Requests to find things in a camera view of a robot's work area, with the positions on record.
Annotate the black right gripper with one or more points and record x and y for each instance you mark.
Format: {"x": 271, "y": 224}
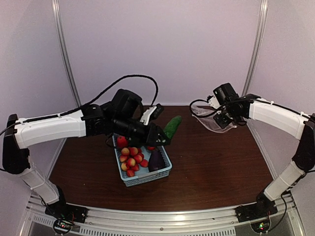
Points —
{"x": 223, "y": 124}

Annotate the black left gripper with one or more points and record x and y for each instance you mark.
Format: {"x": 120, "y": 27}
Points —
{"x": 150, "y": 137}

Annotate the green cucumber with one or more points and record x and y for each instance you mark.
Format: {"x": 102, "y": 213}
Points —
{"x": 171, "y": 128}

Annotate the clear polka dot zip bag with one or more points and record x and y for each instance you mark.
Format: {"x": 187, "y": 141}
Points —
{"x": 206, "y": 117}

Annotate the purple eggplant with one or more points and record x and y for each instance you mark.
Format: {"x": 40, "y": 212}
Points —
{"x": 156, "y": 161}

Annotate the red peach bunch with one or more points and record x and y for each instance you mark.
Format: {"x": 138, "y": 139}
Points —
{"x": 132, "y": 161}

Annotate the red tomato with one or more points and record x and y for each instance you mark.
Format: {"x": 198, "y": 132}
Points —
{"x": 121, "y": 142}

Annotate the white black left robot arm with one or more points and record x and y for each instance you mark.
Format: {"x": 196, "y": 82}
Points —
{"x": 115, "y": 116}

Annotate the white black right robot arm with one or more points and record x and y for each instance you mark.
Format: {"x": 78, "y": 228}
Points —
{"x": 288, "y": 133}

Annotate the light blue plastic basket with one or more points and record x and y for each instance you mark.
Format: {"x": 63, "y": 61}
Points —
{"x": 143, "y": 175}

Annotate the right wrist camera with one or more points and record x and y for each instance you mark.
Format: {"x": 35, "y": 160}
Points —
{"x": 212, "y": 101}

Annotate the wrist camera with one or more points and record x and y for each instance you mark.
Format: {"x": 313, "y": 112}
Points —
{"x": 151, "y": 113}
{"x": 212, "y": 101}

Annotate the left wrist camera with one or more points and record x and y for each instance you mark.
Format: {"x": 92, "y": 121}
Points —
{"x": 151, "y": 113}

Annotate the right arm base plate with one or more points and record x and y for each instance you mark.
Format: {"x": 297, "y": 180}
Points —
{"x": 257, "y": 215}

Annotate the front aluminium rail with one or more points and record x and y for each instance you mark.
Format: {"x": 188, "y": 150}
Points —
{"x": 221, "y": 221}

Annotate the right aluminium corner post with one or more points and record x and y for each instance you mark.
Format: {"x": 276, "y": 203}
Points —
{"x": 261, "y": 24}

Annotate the aluminium corner post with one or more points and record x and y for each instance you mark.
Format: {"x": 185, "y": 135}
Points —
{"x": 64, "y": 52}
{"x": 261, "y": 24}

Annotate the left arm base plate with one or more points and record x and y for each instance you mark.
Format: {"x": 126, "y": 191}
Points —
{"x": 66, "y": 218}

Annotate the left aluminium corner post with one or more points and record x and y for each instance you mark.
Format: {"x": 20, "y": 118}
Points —
{"x": 64, "y": 52}

